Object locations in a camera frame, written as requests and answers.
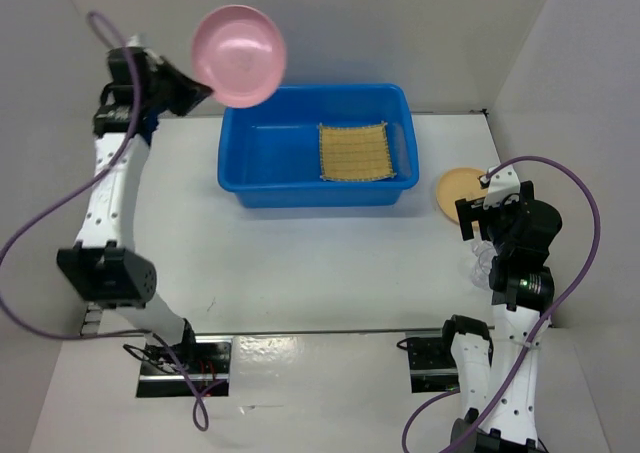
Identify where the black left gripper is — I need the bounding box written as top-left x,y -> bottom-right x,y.
144,56 -> 214,117

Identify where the pink plastic plate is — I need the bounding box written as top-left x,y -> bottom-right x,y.
191,5 -> 287,108

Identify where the woven bamboo mat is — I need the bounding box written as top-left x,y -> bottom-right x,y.
318,122 -> 396,182

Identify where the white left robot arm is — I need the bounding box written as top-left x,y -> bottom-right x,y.
56,45 -> 212,373

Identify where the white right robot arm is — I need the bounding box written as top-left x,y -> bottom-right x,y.
438,181 -> 562,452

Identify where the blue plastic bin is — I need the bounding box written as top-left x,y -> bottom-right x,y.
217,84 -> 420,208

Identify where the yellow plastic plate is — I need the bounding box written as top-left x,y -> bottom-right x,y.
436,167 -> 486,224

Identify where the clear plastic cup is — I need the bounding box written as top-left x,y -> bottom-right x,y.
470,239 -> 496,291

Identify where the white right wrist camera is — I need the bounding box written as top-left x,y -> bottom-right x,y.
480,166 -> 520,210

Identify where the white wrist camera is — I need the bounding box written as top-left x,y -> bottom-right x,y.
126,33 -> 164,65
480,166 -> 520,210

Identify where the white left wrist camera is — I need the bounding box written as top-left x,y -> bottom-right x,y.
126,33 -> 164,65

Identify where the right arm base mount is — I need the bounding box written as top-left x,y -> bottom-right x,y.
396,330 -> 459,394

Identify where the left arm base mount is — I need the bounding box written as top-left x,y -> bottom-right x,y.
123,336 -> 233,398

